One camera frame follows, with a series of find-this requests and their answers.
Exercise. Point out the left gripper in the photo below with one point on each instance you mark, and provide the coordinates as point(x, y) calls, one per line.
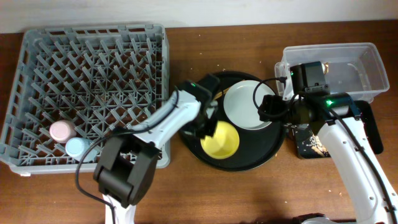
point(209, 129)

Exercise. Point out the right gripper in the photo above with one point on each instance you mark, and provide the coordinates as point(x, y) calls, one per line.
point(271, 104)

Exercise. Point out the yellow bowl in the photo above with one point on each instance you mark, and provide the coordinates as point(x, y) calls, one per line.
point(223, 144)

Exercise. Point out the grey ceramic plate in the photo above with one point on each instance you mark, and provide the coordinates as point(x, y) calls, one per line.
point(239, 106)

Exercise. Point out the food scraps with rice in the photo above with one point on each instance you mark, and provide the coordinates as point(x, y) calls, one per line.
point(314, 143)

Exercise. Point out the blue plastic cup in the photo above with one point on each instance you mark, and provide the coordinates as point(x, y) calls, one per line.
point(76, 147)

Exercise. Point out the pink plastic cup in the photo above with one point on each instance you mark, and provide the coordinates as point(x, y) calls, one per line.
point(61, 131)

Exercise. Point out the wooden chopstick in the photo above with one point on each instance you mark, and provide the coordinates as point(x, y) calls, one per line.
point(220, 94)

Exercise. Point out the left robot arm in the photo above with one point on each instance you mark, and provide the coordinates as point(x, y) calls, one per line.
point(128, 161)

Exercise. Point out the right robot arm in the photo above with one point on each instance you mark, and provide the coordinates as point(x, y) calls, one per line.
point(336, 120)

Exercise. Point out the clear plastic waste bin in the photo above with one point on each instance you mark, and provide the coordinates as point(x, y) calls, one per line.
point(354, 68)

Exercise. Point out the grey plastic dishwasher rack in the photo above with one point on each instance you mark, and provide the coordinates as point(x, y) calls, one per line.
point(97, 78)

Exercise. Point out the round black serving tray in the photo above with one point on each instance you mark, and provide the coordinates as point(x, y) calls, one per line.
point(255, 147)

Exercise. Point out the black rectangular tray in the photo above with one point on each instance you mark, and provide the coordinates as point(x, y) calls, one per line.
point(303, 131)

